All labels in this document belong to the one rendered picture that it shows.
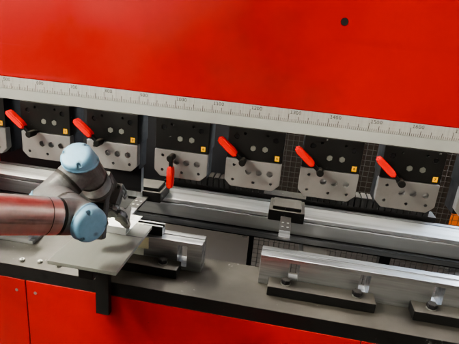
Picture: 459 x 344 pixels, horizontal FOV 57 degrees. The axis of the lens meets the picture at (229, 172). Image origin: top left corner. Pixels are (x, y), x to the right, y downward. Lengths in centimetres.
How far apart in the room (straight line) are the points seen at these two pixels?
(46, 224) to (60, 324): 64
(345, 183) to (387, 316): 39
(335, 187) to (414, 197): 20
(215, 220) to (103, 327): 51
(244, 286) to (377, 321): 37
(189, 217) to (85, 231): 71
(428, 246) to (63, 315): 118
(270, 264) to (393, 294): 35
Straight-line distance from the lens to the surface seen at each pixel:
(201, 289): 125
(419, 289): 133
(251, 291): 126
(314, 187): 114
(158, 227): 130
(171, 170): 114
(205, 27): 110
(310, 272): 127
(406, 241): 155
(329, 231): 150
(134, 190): 128
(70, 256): 116
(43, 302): 143
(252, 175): 114
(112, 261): 113
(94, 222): 88
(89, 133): 121
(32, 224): 84
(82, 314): 139
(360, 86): 109
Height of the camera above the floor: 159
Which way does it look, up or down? 19 degrees down
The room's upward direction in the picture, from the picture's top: 5 degrees clockwise
